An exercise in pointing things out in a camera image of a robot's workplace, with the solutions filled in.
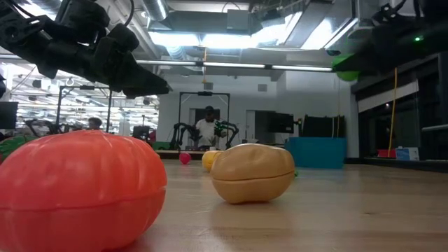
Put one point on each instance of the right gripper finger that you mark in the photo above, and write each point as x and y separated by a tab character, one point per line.
353	64

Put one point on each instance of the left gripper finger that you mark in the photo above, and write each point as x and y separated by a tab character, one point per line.
147	94
143	78

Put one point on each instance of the green toy bell pepper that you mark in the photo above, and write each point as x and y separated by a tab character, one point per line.
348	76

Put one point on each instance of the small red toy fruit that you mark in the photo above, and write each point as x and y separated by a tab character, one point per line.
185	158

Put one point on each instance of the yellow toy banana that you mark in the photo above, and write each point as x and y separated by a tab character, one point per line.
209	159

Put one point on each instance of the red green toy watermelon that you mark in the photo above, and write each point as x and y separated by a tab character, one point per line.
14	145

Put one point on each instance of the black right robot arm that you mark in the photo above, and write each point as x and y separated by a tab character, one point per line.
430	38

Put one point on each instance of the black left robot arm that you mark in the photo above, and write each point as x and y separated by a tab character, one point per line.
21	35

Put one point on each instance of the teal plastic tupperware container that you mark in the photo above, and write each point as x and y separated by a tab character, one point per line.
315	152

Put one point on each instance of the green object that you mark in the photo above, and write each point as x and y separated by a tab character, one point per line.
161	145

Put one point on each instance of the person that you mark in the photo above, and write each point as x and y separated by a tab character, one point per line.
206	131
94	123

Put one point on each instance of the black panel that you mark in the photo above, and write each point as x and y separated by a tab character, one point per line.
323	126

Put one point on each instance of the long LED light bar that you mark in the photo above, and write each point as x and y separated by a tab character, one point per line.
231	65

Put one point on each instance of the black monitor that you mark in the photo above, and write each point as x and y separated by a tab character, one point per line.
8	115
281	122

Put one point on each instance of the red box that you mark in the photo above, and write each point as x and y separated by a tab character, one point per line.
386	153

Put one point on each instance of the white blue box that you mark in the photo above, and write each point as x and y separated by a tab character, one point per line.
407	154

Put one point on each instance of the orange toy orange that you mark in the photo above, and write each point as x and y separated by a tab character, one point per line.
80	189

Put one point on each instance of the tan toy potato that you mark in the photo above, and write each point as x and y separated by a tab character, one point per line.
252	175

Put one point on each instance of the black security camera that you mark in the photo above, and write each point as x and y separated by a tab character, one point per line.
333	52

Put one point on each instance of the black metal gantry frame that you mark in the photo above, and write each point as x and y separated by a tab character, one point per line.
84	87
204	93

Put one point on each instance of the silver ventilation duct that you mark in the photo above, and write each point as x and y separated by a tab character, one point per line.
155	8

